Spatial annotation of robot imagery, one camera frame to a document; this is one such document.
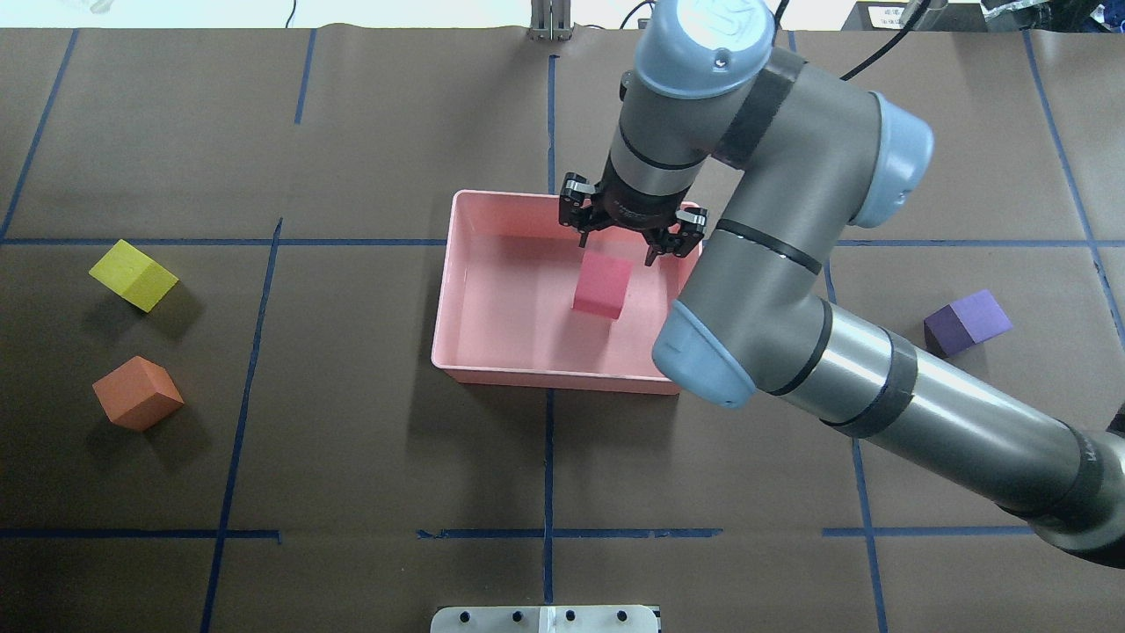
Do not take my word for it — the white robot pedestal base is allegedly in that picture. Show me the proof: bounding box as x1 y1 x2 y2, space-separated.
430 604 664 632

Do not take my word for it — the purple foam block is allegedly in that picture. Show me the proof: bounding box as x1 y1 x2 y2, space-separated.
923 288 1013 358

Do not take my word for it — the orange foam block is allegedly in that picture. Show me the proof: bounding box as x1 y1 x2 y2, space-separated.
92 356 185 432

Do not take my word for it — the pink plastic bin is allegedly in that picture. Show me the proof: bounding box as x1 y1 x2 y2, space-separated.
431 191 700 394

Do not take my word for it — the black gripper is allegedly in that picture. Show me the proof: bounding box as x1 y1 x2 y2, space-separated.
559 173 708 266

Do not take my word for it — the red foam block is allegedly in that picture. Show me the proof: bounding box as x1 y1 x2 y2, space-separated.
572 250 635 320

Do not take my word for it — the aluminium frame post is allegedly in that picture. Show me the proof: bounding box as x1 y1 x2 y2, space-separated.
527 0 573 40

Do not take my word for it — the yellow foam block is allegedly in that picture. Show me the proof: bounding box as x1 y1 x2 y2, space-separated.
89 239 179 313

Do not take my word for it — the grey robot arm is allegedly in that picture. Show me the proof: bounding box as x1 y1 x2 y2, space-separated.
552 31 1122 584

